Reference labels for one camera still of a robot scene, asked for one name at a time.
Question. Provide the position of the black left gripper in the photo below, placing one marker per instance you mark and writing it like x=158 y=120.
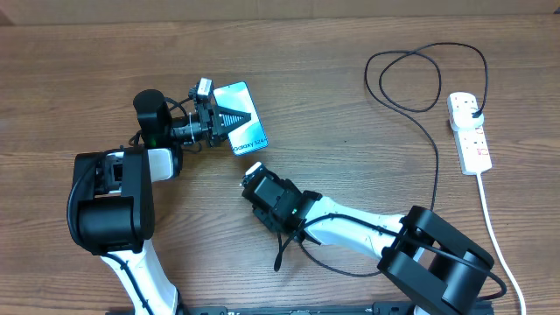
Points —
x=205 y=112

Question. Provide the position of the Samsung Galaxy smartphone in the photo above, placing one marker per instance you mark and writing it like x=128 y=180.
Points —
x=250 y=136

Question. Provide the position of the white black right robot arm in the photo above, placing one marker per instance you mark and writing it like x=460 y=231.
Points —
x=439 y=268

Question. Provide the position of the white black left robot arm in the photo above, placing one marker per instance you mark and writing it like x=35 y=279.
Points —
x=110 y=209

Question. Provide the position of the white charger plug adapter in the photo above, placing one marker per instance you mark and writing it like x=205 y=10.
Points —
x=462 y=119

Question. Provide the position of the white power strip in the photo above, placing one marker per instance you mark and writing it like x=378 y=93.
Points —
x=473 y=153

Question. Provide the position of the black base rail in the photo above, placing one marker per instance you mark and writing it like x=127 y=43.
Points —
x=378 y=308

